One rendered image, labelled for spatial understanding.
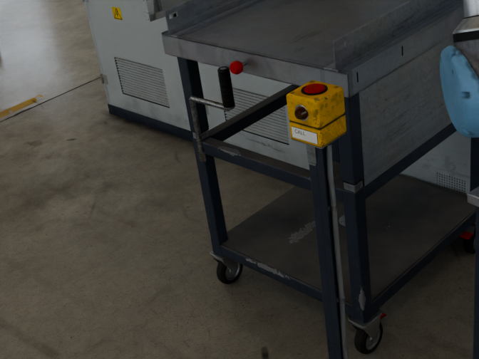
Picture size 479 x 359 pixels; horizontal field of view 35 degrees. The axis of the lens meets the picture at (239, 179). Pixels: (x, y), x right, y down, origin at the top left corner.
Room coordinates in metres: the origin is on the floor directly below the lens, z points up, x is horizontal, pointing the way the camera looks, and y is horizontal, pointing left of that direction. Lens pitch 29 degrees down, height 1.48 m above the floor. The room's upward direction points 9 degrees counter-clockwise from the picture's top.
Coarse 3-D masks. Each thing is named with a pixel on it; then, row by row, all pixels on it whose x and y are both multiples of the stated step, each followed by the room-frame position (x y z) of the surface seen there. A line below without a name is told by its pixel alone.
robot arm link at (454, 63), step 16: (464, 0) 1.14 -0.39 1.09; (464, 16) 1.14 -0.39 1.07; (464, 32) 1.09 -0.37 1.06; (448, 48) 1.10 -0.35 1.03; (464, 48) 1.09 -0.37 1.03; (448, 64) 1.09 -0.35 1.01; (464, 64) 1.05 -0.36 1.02; (448, 80) 1.10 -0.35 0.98; (464, 80) 1.04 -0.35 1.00; (448, 96) 1.11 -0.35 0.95; (464, 96) 1.03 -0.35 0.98; (448, 112) 1.12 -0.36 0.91; (464, 112) 1.03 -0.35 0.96; (464, 128) 1.05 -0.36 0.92
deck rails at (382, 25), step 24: (192, 0) 2.01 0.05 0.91; (216, 0) 2.06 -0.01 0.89; (240, 0) 2.12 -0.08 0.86; (432, 0) 1.78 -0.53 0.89; (456, 0) 1.85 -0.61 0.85; (168, 24) 1.95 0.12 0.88; (192, 24) 2.00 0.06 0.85; (384, 24) 1.65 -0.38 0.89; (408, 24) 1.71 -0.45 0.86; (336, 48) 1.53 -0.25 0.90; (360, 48) 1.59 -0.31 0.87
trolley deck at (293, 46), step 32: (288, 0) 2.10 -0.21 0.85; (320, 0) 2.05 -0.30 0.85; (352, 0) 2.01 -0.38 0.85; (384, 0) 1.96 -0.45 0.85; (192, 32) 1.95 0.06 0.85; (224, 32) 1.91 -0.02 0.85; (256, 32) 1.87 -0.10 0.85; (288, 32) 1.83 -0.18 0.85; (320, 32) 1.79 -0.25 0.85; (416, 32) 1.68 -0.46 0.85; (448, 32) 1.77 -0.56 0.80; (224, 64) 1.80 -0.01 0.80; (256, 64) 1.71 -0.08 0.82; (288, 64) 1.63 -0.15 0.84; (320, 64) 1.58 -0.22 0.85; (352, 64) 1.55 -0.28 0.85; (384, 64) 1.59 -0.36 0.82
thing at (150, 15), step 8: (144, 0) 2.13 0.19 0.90; (152, 0) 2.13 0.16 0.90; (160, 0) 2.17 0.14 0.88; (168, 0) 2.18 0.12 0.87; (176, 0) 2.20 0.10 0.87; (184, 0) 2.21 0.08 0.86; (144, 8) 2.14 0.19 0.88; (152, 8) 2.12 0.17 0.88; (160, 8) 2.15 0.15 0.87; (168, 8) 2.18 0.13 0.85; (152, 16) 2.12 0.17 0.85; (160, 16) 2.14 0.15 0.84
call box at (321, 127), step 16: (288, 96) 1.32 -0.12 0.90; (304, 96) 1.30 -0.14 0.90; (320, 96) 1.29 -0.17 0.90; (336, 96) 1.31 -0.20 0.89; (288, 112) 1.33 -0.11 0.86; (320, 112) 1.27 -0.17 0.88; (336, 112) 1.30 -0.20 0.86; (304, 128) 1.30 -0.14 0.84; (320, 128) 1.27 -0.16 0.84; (336, 128) 1.30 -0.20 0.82; (320, 144) 1.27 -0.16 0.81
